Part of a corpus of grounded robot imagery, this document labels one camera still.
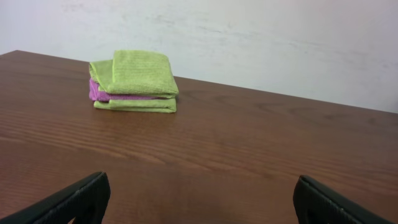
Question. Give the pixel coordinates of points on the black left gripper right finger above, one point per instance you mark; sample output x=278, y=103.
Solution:
x=315, y=203

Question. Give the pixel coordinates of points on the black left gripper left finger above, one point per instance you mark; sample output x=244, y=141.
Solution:
x=83, y=202

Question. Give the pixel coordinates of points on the folded purple cloth in stack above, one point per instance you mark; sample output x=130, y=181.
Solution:
x=99, y=95

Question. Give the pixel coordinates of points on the folded green cloth bottom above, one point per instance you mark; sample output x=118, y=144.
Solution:
x=156, y=105

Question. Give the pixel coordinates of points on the folded green cloth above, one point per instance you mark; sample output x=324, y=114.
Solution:
x=135, y=72
x=156, y=105

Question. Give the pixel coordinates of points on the folded green cloth top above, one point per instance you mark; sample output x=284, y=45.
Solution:
x=135, y=72

